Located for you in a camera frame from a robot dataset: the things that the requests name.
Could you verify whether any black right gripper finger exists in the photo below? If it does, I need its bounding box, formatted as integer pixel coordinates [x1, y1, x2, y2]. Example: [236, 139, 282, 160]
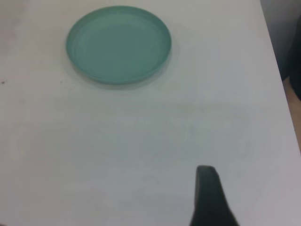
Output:
[190, 165, 240, 226]

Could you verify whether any green plate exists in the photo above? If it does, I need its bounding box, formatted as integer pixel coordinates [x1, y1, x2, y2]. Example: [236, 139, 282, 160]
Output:
[65, 6, 172, 85]

